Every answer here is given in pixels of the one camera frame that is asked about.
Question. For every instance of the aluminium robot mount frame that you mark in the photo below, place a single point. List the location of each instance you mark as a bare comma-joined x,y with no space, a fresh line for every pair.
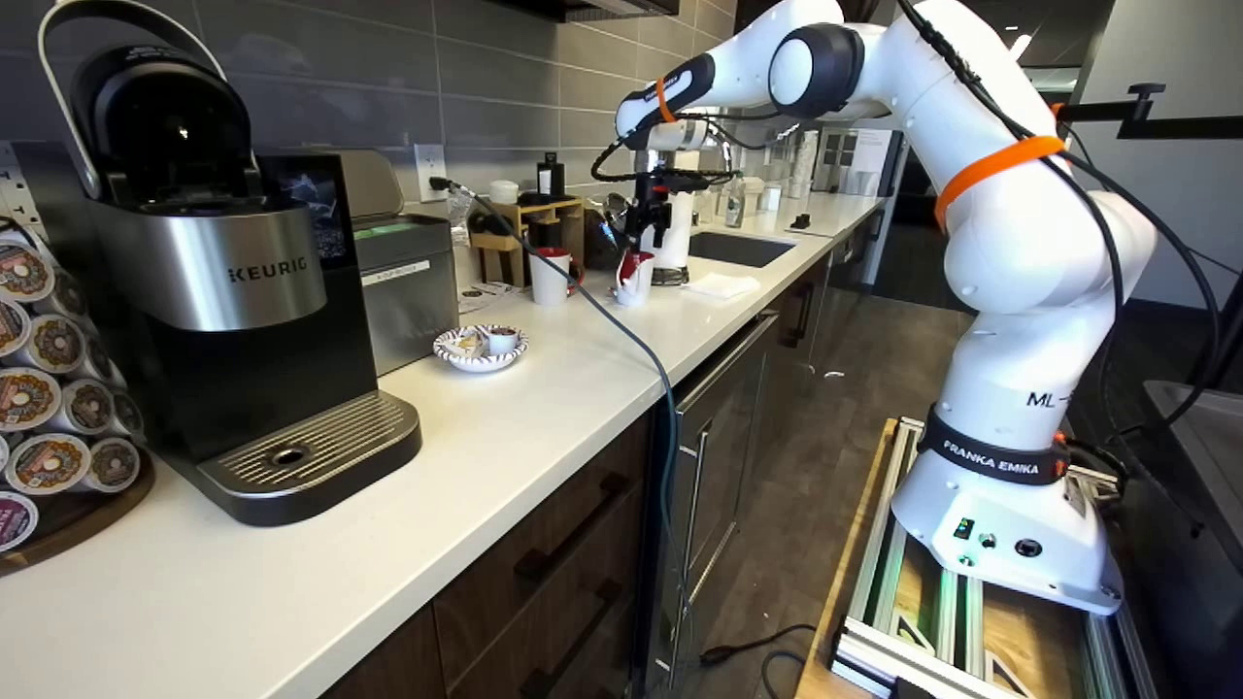
958,635

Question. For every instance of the blue patterned paper plate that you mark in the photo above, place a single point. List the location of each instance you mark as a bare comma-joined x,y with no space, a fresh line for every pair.
474,353

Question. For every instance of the intact white mug red inside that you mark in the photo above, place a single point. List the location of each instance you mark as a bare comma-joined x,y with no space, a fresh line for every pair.
549,278

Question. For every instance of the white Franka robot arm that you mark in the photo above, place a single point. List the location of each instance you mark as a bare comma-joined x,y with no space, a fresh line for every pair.
1011,260

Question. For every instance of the white wall outlet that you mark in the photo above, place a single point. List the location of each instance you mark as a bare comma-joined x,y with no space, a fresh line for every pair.
427,168

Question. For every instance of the broken white mug red inside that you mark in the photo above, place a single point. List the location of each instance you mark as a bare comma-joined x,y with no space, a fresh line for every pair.
635,283

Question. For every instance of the black sink basin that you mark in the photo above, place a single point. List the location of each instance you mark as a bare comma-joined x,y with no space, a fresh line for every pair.
740,245

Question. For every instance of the coffee pod carousel rack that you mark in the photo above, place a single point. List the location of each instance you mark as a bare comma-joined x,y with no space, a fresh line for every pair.
53,429

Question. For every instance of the black Keurig coffee machine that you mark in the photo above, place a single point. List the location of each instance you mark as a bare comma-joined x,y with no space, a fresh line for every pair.
217,287

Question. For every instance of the Starbucks coffee pod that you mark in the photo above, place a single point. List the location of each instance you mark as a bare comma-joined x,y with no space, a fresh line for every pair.
503,342

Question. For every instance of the wooden countertop organizer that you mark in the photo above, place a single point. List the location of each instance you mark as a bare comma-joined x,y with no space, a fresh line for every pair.
524,226

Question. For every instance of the small opened creamer cup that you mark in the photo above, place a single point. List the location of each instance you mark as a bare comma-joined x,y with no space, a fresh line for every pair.
463,342

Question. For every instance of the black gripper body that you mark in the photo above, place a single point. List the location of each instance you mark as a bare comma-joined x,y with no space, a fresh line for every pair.
660,183

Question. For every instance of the black cylindrical container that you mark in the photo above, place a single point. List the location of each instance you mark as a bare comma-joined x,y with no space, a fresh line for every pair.
549,177

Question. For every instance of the small white cup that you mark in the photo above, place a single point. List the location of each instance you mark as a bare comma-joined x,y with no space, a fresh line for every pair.
503,191

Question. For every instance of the coffee pod in rack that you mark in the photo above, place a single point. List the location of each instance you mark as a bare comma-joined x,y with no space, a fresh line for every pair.
10,330
23,274
23,398
46,464
54,342
85,406
11,524
115,464

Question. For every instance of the dark wood base cabinet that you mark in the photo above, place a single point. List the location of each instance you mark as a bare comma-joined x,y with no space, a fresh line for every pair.
569,556

